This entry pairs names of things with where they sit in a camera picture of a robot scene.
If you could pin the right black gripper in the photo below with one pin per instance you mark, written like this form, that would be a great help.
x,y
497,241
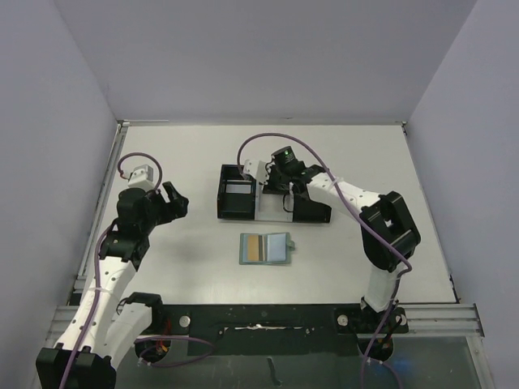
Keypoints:
x,y
268,181

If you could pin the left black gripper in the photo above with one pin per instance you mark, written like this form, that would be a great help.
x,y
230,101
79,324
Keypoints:
x,y
165,201

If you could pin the black white sorting tray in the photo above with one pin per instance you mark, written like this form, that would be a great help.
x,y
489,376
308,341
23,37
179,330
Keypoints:
x,y
258,206

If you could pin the silver credit card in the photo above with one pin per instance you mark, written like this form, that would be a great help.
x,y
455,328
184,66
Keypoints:
x,y
238,188

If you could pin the green card holder wallet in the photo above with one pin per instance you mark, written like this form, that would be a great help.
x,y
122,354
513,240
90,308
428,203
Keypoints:
x,y
278,249

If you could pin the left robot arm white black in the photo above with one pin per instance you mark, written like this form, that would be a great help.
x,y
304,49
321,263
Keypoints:
x,y
87,354

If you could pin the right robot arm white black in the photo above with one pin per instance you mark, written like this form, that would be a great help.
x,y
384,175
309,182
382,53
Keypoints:
x,y
389,233

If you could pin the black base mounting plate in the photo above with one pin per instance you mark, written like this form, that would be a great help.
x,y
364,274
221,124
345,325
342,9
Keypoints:
x,y
275,330

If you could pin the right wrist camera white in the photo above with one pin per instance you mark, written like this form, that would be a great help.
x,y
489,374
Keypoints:
x,y
258,170

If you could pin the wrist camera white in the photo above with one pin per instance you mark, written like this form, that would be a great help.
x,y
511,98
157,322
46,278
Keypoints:
x,y
142,178
258,170

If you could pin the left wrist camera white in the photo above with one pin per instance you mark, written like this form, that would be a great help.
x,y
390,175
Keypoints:
x,y
142,178

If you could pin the aluminium left rail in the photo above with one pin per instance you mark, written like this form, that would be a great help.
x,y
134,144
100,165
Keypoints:
x,y
106,184

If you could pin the aluminium rail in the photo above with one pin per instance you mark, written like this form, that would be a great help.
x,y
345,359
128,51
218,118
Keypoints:
x,y
443,319
106,184

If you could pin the aluminium front rail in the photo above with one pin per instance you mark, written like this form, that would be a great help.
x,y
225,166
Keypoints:
x,y
443,319

